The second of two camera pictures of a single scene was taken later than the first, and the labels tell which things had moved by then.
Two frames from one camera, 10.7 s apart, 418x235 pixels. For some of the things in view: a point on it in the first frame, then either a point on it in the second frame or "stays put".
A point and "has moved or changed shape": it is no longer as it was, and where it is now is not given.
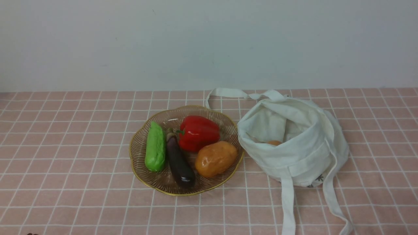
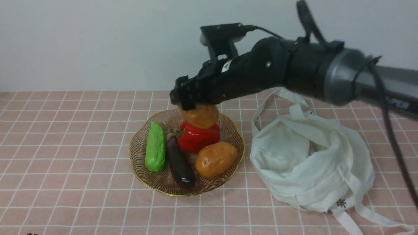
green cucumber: [155, 150] stays put
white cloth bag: [296, 141] has moved or changed shape
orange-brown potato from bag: [274, 142] → [203, 115]
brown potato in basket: [214, 158] stays put
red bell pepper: [197, 133] stays put
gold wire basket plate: [171, 117] stays put
